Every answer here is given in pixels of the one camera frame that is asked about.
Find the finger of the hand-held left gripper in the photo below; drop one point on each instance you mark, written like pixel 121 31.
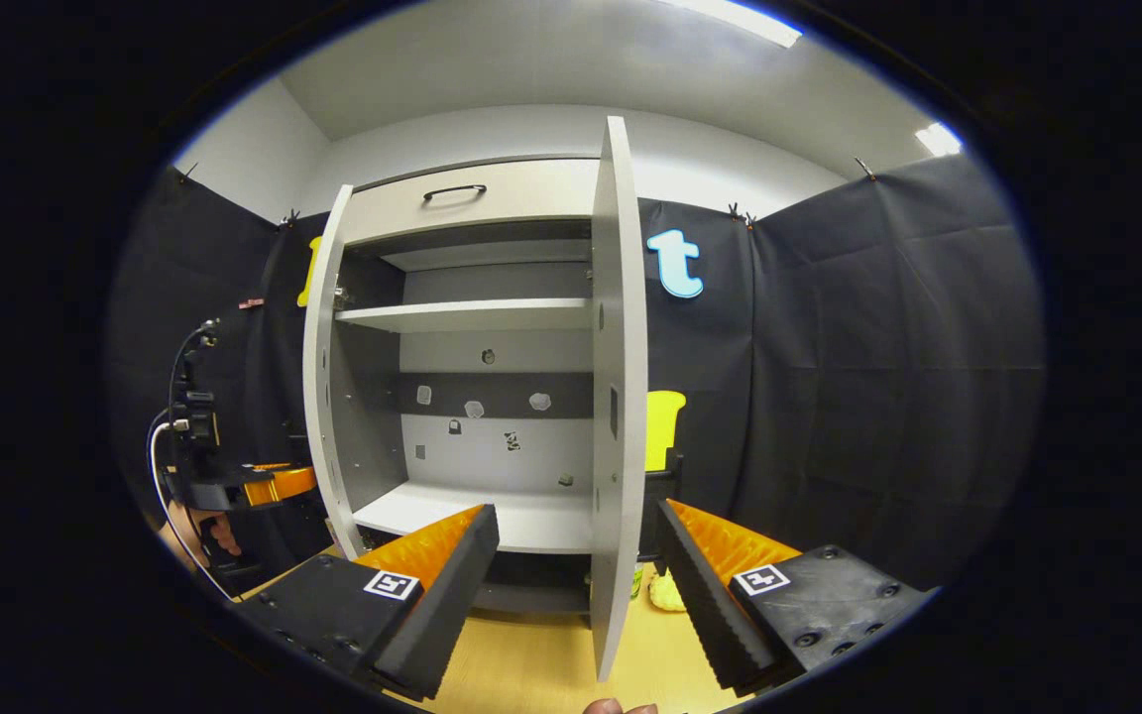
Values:
pixel 284 486
pixel 274 465

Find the white door with camera sticker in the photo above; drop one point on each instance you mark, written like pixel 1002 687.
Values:
pixel 318 397

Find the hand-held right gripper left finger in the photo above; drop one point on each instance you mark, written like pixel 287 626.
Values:
pixel 447 605

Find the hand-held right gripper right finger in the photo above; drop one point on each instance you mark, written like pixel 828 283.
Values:
pixel 700 605

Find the long ceiling light panel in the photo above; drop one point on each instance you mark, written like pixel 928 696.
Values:
pixel 749 22

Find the small ceiling light panel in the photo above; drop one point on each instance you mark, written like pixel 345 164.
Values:
pixel 939 139

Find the white cabinet shelf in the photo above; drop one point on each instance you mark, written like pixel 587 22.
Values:
pixel 492 255
pixel 531 521
pixel 462 315

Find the white cabinet drawer front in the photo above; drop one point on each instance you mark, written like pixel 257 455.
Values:
pixel 531 193

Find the white double-door shoe cabinet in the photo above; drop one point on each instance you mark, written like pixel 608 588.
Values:
pixel 492 446

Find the black backdrop cloth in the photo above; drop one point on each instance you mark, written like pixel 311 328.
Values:
pixel 878 377

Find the white door with headphone sticker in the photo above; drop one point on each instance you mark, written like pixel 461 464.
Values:
pixel 619 347

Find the yellow crumpled object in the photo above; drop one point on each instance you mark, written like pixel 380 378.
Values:
pixel 668 593

